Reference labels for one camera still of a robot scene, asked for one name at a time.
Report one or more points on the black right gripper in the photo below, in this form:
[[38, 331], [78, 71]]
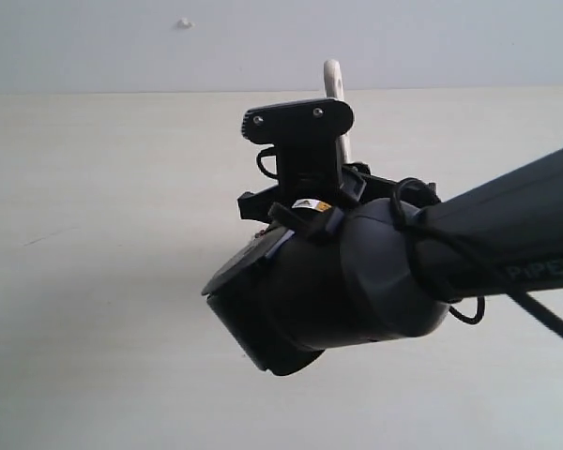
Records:
[[358, 186]]

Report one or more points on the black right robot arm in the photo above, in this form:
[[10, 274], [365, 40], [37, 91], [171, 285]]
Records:
[[393, 267]]

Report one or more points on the wooden paint brush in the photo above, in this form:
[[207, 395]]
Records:
[[333, 83]]

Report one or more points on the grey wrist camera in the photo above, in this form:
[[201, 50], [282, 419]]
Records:
[[303, 138]]

